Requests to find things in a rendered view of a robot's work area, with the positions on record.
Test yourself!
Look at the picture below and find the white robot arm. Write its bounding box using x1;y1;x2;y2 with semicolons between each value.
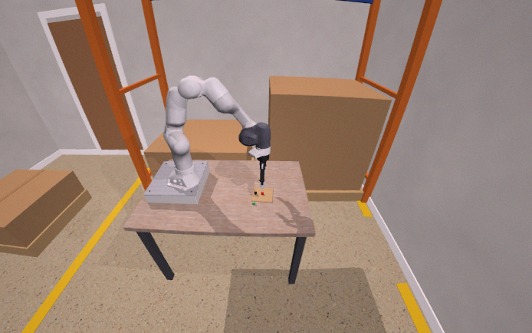
163;75;271;191

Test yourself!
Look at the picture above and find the tan flat mat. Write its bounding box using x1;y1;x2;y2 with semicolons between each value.
251;187;273;203

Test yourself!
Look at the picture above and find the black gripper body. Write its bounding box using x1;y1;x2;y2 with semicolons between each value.
257;154;269;165

